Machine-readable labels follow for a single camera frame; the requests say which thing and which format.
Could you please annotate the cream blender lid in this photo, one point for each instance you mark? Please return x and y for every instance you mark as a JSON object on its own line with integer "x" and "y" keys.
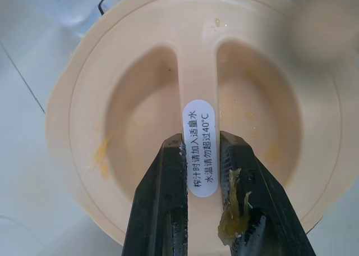
{"x": 140, "y": 113}

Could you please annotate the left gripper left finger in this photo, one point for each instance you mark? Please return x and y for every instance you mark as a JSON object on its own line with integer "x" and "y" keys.
{"x": 157, "y": 205}

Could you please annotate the clear blender jar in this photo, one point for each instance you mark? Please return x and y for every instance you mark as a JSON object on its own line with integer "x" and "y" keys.
{"x": 73, "y": 11}

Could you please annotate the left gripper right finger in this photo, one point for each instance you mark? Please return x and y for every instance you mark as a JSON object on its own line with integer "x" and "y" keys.
{"x": 269, "y": 205}

